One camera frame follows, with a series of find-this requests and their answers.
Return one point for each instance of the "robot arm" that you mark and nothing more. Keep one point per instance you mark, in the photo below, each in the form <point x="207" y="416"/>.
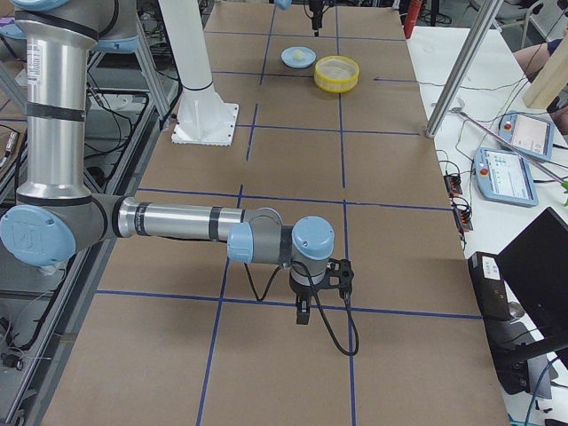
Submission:
<point x="57" y="216"/>

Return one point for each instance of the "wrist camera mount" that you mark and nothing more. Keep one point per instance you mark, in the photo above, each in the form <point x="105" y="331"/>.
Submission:
<point x="338" y="275"/>

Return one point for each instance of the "far teach pendant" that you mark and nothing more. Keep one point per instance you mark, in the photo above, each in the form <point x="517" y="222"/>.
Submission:
<point x="528" y="133"/>

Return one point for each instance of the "red cylinder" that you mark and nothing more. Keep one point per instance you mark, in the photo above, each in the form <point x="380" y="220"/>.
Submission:
<point x="412" y="15"/>

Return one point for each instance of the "near teach pendant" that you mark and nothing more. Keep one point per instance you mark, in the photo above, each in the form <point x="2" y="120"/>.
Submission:
<point x="505" y="177"/>

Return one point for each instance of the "aluminium frame post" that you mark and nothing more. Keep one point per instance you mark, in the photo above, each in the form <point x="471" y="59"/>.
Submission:
<point x="465" y="57"/>

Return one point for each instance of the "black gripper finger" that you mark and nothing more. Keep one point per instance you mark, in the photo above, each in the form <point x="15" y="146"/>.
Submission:
<point x="303" y="311"/>

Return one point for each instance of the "light blue plate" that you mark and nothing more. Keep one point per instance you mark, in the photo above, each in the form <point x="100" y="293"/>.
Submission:
<point x="298" y="57"/>

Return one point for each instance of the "black laptop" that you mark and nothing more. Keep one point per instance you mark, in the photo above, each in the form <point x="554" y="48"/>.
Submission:
<point x="522" y="296"/>

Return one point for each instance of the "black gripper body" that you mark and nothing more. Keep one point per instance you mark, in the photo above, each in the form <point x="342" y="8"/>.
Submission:
<point x="316" y="14"/>
<point x="303" y="292"/>

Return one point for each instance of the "white camera stand base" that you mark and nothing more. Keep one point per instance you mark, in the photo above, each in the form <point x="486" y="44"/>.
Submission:
<point x="203" y="118"/>

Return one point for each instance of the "seated person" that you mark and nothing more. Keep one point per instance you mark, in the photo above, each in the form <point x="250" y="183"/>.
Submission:
<point x="532" y="59"/>

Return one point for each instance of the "brown paper table cover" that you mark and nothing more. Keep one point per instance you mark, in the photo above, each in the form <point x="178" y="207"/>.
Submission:
<point x="177" y="335"/>

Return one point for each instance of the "yellow round steamer basket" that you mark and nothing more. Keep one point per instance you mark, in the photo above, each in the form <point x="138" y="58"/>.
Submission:
<point x="336" y="86"/>

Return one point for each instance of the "teach pendant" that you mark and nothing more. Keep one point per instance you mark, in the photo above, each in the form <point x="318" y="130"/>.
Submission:
<point x="505" y="177"/>
<point x="528" y="133"/>

